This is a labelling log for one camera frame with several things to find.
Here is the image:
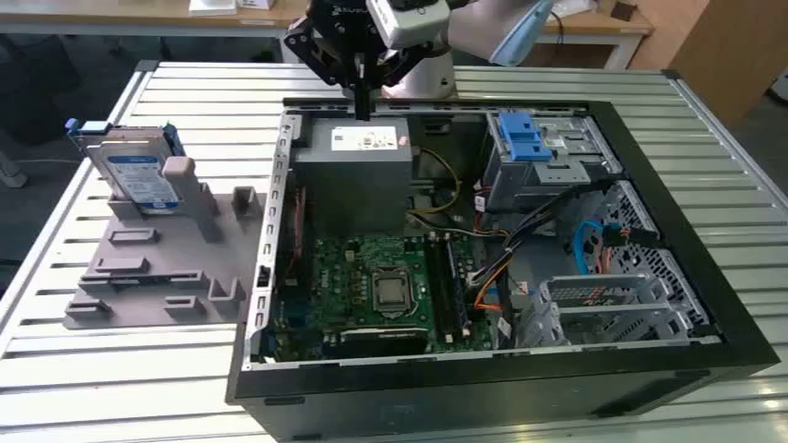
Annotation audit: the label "hard disk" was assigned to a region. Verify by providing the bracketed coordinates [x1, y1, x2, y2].
[64, 118, 185, 217]

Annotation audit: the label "white furniture foot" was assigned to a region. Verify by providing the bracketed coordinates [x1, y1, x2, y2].
[0, 151, 29, 188]

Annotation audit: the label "metal disk bay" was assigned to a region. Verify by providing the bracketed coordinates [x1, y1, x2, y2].
[521, 271, 721, 347]

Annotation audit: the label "grey parts rack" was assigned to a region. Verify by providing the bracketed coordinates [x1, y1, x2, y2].
[62, 156, 272, 331]

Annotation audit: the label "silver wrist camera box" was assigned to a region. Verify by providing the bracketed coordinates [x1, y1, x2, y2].
[365, 0, 454, 50]

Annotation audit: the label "large white box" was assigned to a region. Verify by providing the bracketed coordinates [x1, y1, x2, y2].
[186, 0, 238, 18]

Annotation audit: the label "silver CPU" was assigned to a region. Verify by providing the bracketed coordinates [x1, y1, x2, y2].
[374, 275, 410, 310]

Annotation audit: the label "grey power supply unit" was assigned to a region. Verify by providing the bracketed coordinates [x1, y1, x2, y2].
[292, 116, 413, 236]

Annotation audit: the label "blue wire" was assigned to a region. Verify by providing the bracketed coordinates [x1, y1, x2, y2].
[570, 220, 617, 278]

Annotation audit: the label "black PC case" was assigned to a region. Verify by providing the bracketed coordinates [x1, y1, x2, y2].
[224, 96, 781, 442]

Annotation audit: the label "blue drive latch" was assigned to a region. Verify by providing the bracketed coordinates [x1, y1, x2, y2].
[497, 112, 553, 162]

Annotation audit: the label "black connector with orange wires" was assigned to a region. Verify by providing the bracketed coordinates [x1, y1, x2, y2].
[602, 222, 665, 278]

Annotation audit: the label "wooden cabinet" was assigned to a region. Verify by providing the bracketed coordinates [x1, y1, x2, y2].
[630, 0, 788, 130]

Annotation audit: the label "black office chair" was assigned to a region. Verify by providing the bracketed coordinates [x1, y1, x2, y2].
[0, 34, 81, 144]

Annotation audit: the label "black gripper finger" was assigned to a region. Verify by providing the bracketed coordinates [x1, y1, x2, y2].
[362, 43, 442, 122]
[281, 18, 365, 121]

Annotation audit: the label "black RAM slot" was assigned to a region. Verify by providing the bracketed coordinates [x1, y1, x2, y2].
[426, 233, 461, 345]

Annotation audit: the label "RAM stick with chips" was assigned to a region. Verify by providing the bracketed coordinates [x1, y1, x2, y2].
[442, 234, 474, 341]

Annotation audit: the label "green motherboard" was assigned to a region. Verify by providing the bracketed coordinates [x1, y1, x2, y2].
[269, 233, 493, 359]

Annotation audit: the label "metal optical drive cage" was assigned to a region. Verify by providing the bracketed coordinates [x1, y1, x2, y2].
[482, 110, 622, 213]

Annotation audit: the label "black graphics card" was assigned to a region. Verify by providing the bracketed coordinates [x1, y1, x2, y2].
[322, 325, 429, 359]

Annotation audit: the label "yellow wires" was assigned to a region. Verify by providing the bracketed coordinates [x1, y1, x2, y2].
[409, 147, 462, 216]

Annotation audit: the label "black cable bundle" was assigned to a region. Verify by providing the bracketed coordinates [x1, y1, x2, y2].
[466, 182, 610, 296]

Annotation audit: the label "orange yellow wire bundle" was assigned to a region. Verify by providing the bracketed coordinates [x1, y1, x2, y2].
[470, 256, 516, 315]

